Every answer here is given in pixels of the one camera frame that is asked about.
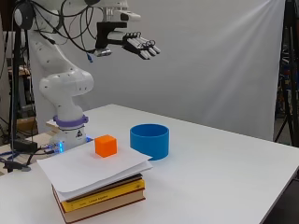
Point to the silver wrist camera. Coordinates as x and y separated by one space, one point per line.
102 52

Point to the white paper sheet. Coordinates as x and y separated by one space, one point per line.
84 171

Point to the black power adapter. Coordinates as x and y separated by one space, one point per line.
25 145

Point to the orange cube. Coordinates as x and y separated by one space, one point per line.
106 146

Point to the blue round tub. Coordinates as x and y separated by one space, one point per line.
151 143

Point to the black stand pole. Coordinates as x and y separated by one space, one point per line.
14 93

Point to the black clamp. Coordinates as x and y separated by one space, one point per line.
17 166

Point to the thin dark book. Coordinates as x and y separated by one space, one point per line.
124 181

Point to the yellow book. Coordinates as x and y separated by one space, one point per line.
106 196

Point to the black tripod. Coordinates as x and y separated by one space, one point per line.
291 77

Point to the white seven-joint robot arm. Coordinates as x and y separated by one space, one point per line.
64 82

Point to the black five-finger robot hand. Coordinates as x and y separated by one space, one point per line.
132 42

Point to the cardboard box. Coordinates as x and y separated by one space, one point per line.
27 124

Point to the white backdrop sheet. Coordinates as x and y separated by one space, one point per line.
202 62

